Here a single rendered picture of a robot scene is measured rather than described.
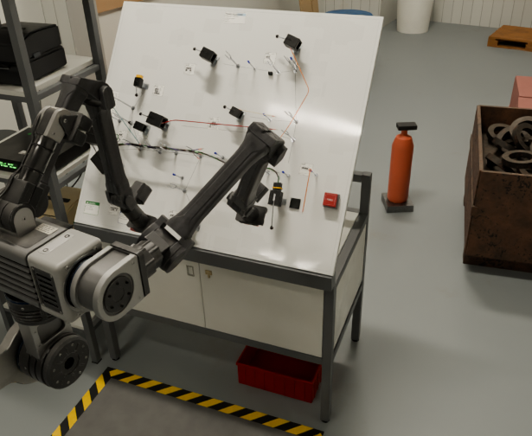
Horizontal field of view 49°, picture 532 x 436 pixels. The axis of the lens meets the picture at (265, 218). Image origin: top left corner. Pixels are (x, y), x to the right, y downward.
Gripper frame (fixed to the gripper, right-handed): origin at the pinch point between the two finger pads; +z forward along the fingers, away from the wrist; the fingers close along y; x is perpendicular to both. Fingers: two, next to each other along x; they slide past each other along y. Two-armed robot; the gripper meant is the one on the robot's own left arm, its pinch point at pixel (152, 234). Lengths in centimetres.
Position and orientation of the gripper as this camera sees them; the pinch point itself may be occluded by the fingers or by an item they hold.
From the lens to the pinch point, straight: 220.3
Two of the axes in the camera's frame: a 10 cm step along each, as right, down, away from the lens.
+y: -8.6, -2.5, 4.5
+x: -4.3, 8.2, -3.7
